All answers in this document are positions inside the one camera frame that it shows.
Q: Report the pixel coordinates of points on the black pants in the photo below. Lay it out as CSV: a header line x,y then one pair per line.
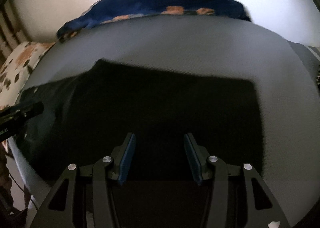
x,y
162,118

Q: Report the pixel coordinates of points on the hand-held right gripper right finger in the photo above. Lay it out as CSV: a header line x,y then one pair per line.
x,y
193,160

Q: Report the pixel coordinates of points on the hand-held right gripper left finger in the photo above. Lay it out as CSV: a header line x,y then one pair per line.
x,y
126,160

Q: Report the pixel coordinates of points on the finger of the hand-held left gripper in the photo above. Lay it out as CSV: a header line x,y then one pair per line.
x,y
31,110

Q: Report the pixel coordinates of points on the striped headboard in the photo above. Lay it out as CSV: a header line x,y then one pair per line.
x,y
8,27

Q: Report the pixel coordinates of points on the dark blue floral blanket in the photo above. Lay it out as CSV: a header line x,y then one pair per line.
x,y
165,5

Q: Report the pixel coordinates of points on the white floral pillow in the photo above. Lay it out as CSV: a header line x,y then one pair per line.
x,y
17,67

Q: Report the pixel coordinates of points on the grey mesh bed mattress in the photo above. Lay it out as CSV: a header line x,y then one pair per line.
x,y
200,47

